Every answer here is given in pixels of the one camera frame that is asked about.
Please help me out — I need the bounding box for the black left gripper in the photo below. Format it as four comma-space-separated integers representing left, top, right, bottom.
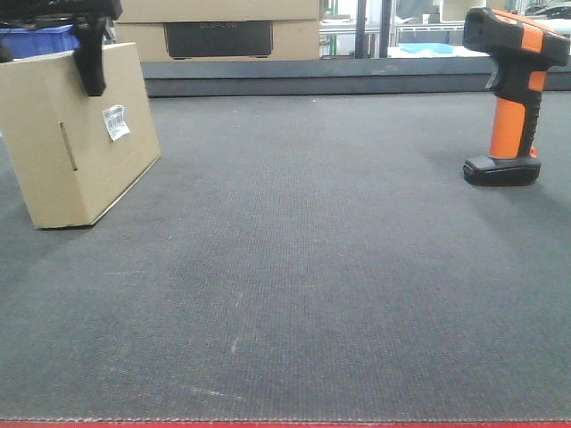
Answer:
1, 0, 123, 97

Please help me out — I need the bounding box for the brown cardboard package box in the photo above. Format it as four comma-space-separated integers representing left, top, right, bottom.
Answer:
1, 43, 161, 229

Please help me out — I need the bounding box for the orange black barcode scanner gun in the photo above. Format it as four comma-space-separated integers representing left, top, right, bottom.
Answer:
463, 7, 570, 186

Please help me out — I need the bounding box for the large cardboard box with window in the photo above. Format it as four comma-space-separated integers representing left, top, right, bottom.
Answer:
114, 1, 320, 62

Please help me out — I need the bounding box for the blue plastic bin background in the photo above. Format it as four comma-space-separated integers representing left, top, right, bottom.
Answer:
1, 25, 79, 59

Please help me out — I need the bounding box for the grey conveyor belt mat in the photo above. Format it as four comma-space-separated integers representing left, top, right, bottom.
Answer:
1, 92, 570, 422

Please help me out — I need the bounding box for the light blue tray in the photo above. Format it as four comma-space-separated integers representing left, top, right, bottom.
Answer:
398, 43, 454, 55

